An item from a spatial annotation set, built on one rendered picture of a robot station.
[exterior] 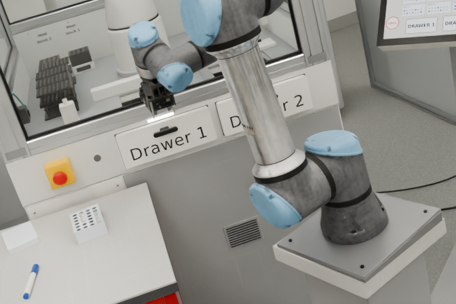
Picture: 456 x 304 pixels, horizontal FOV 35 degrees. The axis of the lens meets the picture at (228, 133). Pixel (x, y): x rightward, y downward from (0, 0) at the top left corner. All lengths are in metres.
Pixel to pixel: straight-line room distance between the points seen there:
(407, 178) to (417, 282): 1.74
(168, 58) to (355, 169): 0.52
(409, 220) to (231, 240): 0.86
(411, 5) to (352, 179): 0.82
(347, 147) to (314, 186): 0.11
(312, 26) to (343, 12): 3.73
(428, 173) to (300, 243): 1.87
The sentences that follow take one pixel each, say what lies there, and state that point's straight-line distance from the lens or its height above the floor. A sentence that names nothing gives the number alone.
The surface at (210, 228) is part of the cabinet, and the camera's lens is 2.31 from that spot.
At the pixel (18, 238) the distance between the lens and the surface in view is 2.10.
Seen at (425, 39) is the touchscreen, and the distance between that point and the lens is 2.17.
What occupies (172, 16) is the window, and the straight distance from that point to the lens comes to 2.09.
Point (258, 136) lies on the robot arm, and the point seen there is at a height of 1.09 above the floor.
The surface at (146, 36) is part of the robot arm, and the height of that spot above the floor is 1.26.
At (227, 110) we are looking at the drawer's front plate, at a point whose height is 0.90.
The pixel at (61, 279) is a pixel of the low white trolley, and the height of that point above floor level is 0.76.
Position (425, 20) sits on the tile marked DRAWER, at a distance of 2.19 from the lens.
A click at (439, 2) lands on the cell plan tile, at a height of 1.06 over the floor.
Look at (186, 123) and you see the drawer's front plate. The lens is 2.14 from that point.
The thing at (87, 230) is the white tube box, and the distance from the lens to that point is 1.96.
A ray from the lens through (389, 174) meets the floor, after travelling 3.49.
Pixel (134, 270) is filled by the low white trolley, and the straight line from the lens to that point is 1.77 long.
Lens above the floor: 1.65
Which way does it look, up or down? 22 degrees down
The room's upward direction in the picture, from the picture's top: 15 degrees counter-clockwise
